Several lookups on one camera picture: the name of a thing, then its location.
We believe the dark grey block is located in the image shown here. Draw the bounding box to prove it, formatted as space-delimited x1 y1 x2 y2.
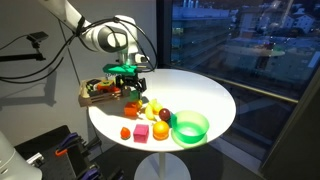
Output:
87 89 102 98

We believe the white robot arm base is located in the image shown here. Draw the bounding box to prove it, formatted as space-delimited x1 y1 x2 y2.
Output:
0 130 43 180

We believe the black camera on stand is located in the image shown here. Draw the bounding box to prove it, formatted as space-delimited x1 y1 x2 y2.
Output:
26 31 50 49

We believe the teal block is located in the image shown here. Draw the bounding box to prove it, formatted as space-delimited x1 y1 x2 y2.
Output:
167 112 178 128

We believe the wooden box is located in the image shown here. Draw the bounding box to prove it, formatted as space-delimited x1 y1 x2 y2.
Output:
78 77 133 108

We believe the metal window rail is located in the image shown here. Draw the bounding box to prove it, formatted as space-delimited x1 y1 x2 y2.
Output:
196 69 299 104

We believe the black white zebra block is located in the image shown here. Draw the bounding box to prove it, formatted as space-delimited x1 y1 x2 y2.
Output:
85 79 100 92

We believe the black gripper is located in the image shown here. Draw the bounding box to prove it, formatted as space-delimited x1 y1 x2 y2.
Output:
115 74 148 98

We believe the silver metal bracket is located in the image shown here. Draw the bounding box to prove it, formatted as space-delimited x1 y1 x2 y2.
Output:
26 152 45 168

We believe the toy orange fruit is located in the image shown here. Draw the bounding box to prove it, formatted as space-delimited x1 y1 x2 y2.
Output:
152 120 171 141

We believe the black hanging cable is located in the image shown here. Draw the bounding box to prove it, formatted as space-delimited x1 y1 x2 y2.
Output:
0 15 87 85

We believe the white table pedestal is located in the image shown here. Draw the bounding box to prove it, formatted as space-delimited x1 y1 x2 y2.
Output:
133 150 192 180

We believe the dark red toy plum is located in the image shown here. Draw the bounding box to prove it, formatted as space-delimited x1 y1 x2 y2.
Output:
158 107 172 122

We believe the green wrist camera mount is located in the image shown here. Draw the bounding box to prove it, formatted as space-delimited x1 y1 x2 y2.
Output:
102 63 138 76

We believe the pink block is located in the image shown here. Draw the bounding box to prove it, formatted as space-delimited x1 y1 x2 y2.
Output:
133 123 150 144

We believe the green plastic bowl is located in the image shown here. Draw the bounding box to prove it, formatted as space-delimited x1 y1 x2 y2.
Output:
170 110 210 145

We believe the purple clamp orange tip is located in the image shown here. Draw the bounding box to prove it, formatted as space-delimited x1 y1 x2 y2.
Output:
54 132 83 158

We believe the dark window frame post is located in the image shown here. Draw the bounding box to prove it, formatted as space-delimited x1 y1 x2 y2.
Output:
155 0 173 69

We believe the green foam block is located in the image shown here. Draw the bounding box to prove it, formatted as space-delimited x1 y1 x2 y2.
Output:
129 89 141 102

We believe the small red-orange toy fruit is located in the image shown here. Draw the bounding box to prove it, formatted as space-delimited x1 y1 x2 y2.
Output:
120 126 132 140

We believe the yellow toy banana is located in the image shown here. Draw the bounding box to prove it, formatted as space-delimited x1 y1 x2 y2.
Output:
144 98 158 121

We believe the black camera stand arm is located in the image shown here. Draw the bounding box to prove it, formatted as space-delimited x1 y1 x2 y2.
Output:
0 52 47 63

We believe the black mounting platform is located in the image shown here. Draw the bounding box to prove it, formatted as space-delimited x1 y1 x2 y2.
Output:
14 124 101 180

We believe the black looped gripper cable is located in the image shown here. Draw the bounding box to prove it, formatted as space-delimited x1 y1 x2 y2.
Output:
78 15 158 74

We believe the purple spring clamp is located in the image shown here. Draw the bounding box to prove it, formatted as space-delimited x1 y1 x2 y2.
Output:
77 165 101 180

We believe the yellow toy fruit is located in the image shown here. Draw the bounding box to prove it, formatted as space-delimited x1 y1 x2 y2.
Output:
151 101 164 116

